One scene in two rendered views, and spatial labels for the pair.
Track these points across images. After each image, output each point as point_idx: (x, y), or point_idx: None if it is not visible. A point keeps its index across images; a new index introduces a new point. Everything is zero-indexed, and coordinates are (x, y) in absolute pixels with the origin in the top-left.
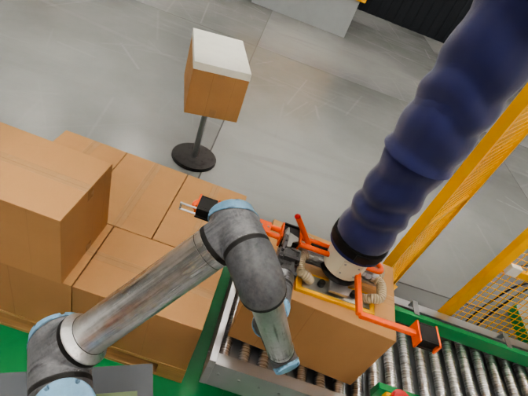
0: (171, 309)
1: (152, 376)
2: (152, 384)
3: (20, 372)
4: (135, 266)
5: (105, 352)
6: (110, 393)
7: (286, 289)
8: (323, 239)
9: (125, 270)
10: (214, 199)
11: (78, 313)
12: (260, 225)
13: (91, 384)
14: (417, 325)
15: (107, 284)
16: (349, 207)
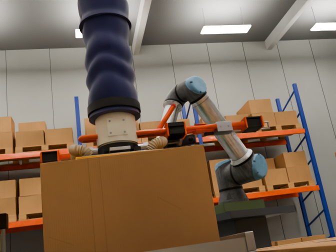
0: (265, 247)
1: (224, 212)
2: (221, 213)
3: (282, 206)
4: (333, 238)
5: (232, 163)
6: (233, 202)
7: (163, 102)
8: (137, 152)
9: (335, 237)
10: (249, 117)
11: (251, 152)
12: (182, 81)
13: (228, 168)
14: (59, 151)
15: (332, 237)
16: (133, 85)
